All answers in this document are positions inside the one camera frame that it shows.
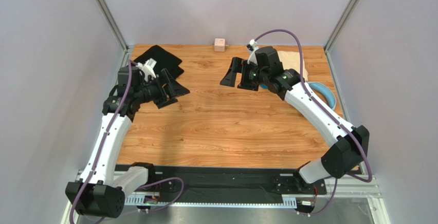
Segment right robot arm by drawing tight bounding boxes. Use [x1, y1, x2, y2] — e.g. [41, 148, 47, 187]
[220, 46, 370, 188]

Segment light blue headphones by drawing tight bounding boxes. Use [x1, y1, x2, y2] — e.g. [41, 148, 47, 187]
[308, 82, 337, 110]

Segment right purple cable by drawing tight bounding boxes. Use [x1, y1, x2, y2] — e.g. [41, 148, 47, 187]
[253, 29, 373, 217]

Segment black t shirt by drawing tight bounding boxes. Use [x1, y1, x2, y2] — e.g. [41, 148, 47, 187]
[134, 45, 184, 79]

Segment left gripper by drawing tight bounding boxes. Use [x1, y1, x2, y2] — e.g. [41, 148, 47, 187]
[134, 69, 190, 109]

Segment cream folded t shirt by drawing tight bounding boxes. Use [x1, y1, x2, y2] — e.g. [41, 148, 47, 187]
[277, 51, 308, 81]

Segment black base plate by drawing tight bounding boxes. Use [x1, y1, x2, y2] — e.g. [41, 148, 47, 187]
[144, 165, 327, 204]

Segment small beige cube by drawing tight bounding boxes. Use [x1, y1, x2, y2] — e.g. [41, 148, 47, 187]
[213, 38, 227, 52]

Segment aluminium frame rail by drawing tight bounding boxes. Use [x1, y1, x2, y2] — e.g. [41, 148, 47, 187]
[65, 163, 390, 223]

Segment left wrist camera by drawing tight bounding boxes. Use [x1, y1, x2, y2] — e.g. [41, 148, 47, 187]
[136, 58, 156, 82]

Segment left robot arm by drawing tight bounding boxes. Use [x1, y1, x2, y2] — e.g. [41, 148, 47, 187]
[65, 64, 190, 223]

